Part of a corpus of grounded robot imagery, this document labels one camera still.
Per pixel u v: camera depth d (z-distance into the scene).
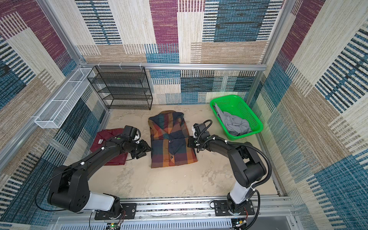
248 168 0.47
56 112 0.72
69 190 0.42
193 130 0.89
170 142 0.92
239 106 1.14
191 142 0.83
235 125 0.99
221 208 0.73
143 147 0.78
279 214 0.75
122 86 1.09
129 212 0.73
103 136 0.99
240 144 0.52
